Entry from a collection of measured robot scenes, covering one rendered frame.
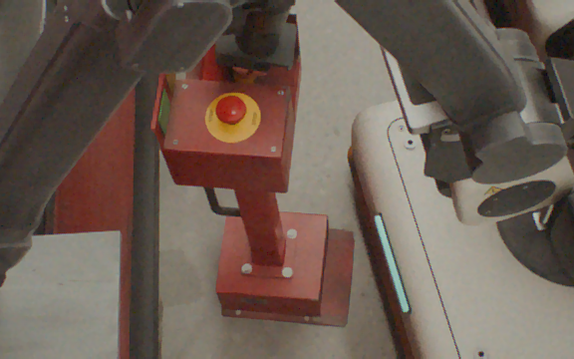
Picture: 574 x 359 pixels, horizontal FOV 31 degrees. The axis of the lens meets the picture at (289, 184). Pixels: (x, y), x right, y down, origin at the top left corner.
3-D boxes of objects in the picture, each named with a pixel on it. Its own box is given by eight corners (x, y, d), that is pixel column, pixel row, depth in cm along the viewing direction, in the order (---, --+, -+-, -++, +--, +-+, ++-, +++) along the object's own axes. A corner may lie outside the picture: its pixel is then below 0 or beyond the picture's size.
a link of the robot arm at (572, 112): (610, 122, 83) (589, 63, 85) (521, 112, 77) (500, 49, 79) (526, 172, 89) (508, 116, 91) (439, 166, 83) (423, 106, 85)
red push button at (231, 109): (246, 134, 135) (243, 122, 132) (216, 132, 136) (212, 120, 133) (250, 107, 137) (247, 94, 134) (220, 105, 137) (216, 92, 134)
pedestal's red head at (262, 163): (287, 194, 144) (278, 138, 128) (173, 185, 146) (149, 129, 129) (302, 68, 152) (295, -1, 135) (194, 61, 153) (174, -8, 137)
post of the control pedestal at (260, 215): (282, 266, 197) (256, 144, 147) (253, 264, 198) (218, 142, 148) (285, 239, 199) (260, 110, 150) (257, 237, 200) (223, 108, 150)
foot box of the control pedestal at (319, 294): (347, 327, 204) (346, 310, 193) (220, 316, 206) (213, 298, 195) (356, 231, 212) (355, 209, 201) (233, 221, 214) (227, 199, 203)
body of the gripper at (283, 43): (219, 17, 138) (226, -14, 132) (294, 31, 140) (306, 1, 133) (212, 59, 136) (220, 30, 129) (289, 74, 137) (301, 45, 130)
